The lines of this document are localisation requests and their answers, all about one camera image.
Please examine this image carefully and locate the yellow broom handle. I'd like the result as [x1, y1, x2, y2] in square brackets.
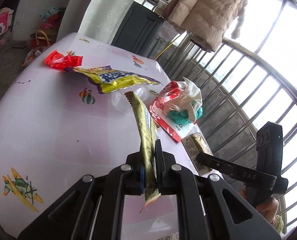
[154, 43, 173, 61]

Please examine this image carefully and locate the beige puffer jacket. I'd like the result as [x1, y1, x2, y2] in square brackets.
[162, 0, 248, 53]

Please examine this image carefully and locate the metal balcony railing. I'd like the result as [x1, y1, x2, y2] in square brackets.
[155, 32, 297, 230]

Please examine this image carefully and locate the brown cracker packet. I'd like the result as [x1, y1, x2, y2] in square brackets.
[181, 133, 213, 176]

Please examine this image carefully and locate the clothes and bags pile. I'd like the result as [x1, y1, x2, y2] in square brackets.
[21, 7, 66, 67]

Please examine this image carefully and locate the red plastic wrapper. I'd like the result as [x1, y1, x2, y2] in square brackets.
[44, 50, 83, 70]

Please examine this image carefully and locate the person's right hand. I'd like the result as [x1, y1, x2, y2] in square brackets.
[238, 188, 280, 224]

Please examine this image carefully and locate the dark metal cabinet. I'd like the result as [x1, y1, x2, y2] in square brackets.
[112, 2, 165, 57]

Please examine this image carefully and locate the yellow purple chip bag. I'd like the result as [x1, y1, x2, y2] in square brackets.
[64, 66, 161, 94]

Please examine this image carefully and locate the white and teal bag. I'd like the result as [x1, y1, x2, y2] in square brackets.
[163, 77, 203, 125]

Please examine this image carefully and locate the red white plastic package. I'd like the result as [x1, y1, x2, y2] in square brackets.
[149, 81, 195, 142]

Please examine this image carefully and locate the white sheer curtain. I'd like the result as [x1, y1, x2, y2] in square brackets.
[78, 0, 134, 44]

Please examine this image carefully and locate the gold green snack wrapper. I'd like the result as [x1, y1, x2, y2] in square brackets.
[125, 92, 161, 212]

